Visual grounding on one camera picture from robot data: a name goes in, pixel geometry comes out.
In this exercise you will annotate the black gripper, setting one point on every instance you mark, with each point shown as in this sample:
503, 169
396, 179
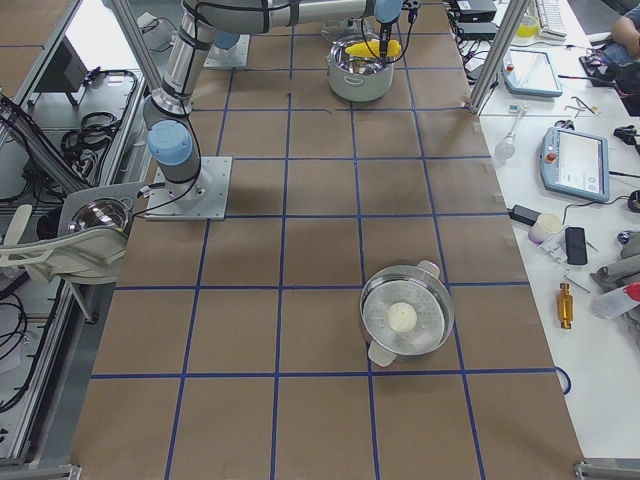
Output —
384, 29

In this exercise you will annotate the yellow corn cob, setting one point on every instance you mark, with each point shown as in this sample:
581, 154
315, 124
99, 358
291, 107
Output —
371, 49

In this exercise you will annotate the pale green cooking pot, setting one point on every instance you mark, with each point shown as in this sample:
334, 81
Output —
357, 79

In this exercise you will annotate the steel steamer pot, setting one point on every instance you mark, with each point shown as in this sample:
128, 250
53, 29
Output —
418, 285

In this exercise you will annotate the blue teach pendant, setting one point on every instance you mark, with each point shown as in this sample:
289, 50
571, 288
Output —
530, 72
576, 164

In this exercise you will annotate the black power adapter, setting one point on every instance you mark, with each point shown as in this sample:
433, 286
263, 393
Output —
523, 215

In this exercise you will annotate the black phone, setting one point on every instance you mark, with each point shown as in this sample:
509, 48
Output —
575, 246

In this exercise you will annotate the white steamed bun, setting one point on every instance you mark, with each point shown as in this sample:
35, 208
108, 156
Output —
402, 317

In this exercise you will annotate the gold metal fitting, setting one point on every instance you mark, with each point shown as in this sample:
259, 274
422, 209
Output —
565, 306

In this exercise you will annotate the aluminium frame post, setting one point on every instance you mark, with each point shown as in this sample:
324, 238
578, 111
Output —
513, 15

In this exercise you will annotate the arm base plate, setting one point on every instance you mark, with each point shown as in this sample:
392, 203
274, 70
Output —
207, 199

